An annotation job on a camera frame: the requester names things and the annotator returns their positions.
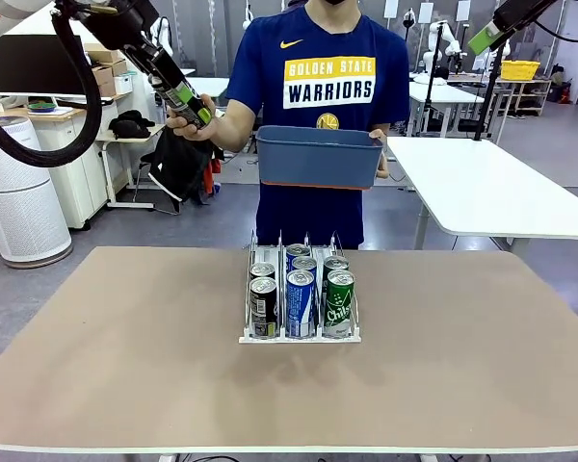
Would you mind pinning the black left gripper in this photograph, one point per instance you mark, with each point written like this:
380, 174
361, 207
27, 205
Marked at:
123, 24

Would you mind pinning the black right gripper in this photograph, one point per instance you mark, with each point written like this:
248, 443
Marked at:
534, 9

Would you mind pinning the black beverage can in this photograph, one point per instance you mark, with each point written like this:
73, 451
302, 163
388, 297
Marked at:
188, 113
262, 269
262, 308

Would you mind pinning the blue plastic bin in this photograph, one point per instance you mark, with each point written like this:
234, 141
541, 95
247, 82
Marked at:
318, 161

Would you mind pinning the blue Pocari Sweat can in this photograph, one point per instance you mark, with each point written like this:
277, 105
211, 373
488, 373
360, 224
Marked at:
298, 250
300, 308
304, 263

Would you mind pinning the person's left forearm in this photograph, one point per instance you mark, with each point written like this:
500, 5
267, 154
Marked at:
384, 129

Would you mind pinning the person's right forearm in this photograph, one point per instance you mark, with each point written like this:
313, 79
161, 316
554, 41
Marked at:
236, 130

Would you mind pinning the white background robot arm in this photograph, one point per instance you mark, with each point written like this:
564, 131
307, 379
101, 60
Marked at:
249, 21
166, 33
450, 45
486, 60

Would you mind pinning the person's right hand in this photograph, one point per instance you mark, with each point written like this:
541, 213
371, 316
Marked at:
192, 135

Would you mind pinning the person's left hand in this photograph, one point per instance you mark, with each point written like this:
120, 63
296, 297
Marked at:
385, 154

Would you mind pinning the white hanging paper sign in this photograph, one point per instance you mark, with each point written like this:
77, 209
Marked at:
463, 10
390, 8
425, 13

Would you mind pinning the white lab table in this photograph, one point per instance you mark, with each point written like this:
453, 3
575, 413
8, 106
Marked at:
217, 84
443, 94

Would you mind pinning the black tripod pole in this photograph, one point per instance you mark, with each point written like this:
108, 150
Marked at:
492, 84
434, 79

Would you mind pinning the yellow plastic crate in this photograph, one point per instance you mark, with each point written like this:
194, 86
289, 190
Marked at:
520, 71

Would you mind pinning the small white box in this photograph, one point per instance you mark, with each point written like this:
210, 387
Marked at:
123, 85

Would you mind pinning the wooden shelf table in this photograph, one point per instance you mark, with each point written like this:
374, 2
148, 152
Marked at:
525, 82

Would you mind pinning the brown cardboard box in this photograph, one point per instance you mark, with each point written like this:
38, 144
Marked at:
103, 76
108, 57
108, 89
115, 68

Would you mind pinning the black bag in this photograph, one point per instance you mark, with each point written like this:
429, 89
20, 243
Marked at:
130, 125

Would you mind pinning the black chair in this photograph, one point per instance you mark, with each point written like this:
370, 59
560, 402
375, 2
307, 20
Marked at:
143, 159

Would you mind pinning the red fire extinguisher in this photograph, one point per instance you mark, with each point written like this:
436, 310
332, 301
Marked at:
563, 92

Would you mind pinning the black jacket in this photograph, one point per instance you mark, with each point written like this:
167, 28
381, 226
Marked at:
183, 168

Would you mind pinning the small white rolling table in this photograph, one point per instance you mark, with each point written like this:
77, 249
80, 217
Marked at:
103, 140

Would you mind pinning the red cloth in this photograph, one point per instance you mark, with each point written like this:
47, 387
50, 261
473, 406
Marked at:
217, 168

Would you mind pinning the blue plate green contents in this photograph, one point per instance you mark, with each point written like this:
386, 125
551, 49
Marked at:
42, 106

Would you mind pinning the white side table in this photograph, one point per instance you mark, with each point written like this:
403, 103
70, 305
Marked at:
486, 192

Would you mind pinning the person in blue shirt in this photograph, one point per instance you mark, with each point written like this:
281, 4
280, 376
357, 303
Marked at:
327, 48

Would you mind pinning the black computer monitor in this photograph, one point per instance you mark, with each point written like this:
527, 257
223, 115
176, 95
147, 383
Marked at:
19, 62

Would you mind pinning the black face mask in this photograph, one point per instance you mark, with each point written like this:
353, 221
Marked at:
334, 2

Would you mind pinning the white desk cabinet wood top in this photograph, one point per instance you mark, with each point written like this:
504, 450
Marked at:
72, 192

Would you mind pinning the white cylindrical air purifier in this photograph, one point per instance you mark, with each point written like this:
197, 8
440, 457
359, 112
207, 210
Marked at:
24, 216

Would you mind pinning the green Chilsung cider can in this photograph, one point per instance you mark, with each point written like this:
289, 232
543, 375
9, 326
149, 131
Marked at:
338, 308
335, 263

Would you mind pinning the black camera stand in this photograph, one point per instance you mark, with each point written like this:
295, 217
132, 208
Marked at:
409, 19

